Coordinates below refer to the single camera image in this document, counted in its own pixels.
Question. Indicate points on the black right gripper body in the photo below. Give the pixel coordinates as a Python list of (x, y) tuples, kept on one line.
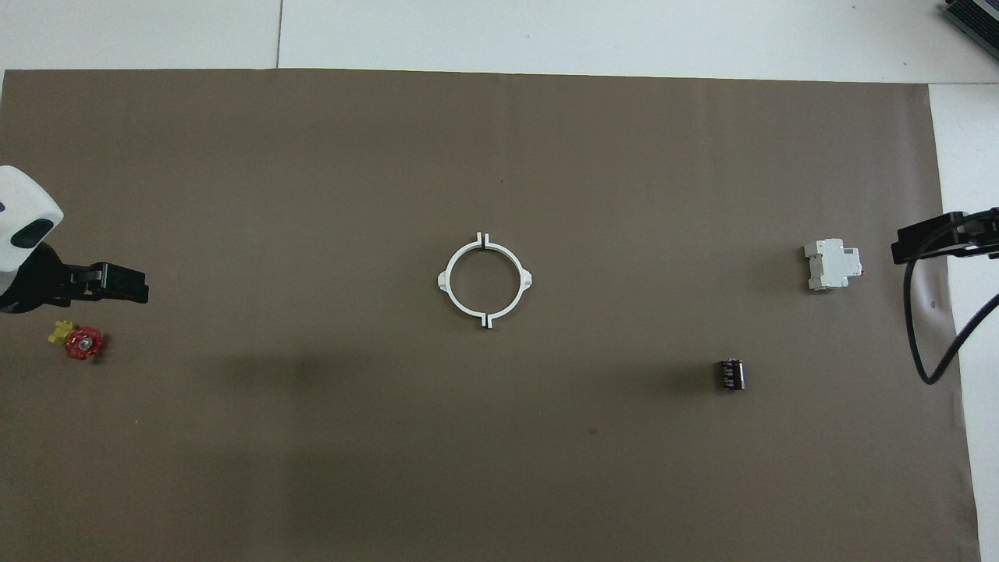
[(983, 232)]

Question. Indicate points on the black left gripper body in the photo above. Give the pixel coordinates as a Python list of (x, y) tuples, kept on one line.
[(47, 281)]

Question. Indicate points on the white half pipe clamp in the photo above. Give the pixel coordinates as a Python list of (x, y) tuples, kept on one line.
[(449, 281), (520, 281)]

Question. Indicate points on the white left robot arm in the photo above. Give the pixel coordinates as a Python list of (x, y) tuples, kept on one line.
[(19, 207)]

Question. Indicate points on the red handwheel brass valve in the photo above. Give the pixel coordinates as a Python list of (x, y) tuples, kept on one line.
[(82, 343)]

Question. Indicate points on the white circuit breaker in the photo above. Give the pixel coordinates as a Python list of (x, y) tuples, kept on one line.
[(829, 265)]

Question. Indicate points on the grey ribbed metal device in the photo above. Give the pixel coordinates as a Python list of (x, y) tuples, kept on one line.
[(975, 19)]

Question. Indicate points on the black cylindrical capacitor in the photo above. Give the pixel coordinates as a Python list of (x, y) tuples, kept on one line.
[(731, 375)]

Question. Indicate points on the brown paper table mat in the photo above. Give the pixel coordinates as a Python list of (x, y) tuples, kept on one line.
[(468, 156)]

